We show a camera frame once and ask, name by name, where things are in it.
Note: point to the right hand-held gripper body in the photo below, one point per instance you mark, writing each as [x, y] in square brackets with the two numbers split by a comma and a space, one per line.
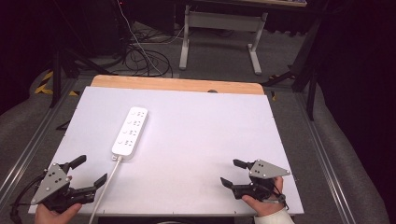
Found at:
[266, 170]

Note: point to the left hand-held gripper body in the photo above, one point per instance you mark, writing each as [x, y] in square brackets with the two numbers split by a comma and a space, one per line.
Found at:
[49, 185]

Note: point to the person's left hand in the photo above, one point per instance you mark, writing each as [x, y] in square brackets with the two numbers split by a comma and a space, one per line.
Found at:
[53, 217]

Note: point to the person's right hand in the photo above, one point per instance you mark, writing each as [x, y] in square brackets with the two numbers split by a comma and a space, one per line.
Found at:
[266, 207]

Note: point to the white table board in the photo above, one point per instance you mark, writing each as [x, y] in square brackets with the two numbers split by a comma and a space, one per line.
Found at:
[193, 140]

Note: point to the white power strip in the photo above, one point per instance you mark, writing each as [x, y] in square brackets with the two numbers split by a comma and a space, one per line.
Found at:
[130, 132]

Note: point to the black metal stand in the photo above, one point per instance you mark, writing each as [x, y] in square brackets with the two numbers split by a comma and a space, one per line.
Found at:
[57, 74]
[306, 71]

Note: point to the wooden desk top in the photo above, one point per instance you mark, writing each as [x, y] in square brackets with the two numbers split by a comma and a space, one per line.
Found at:
[249, 2]

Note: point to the aluminium rail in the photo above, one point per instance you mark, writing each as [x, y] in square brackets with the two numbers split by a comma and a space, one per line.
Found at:
[31, 146]
[325, 161]

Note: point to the white metal desk frame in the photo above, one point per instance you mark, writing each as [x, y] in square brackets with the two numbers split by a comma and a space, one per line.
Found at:
[222, 20]

